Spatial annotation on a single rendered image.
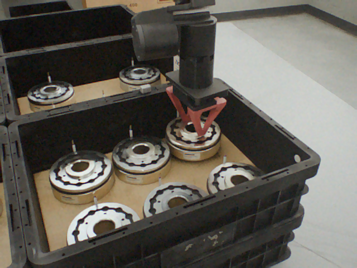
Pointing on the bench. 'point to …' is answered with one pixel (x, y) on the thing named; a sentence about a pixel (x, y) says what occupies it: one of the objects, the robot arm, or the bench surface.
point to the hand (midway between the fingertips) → (194, 124)
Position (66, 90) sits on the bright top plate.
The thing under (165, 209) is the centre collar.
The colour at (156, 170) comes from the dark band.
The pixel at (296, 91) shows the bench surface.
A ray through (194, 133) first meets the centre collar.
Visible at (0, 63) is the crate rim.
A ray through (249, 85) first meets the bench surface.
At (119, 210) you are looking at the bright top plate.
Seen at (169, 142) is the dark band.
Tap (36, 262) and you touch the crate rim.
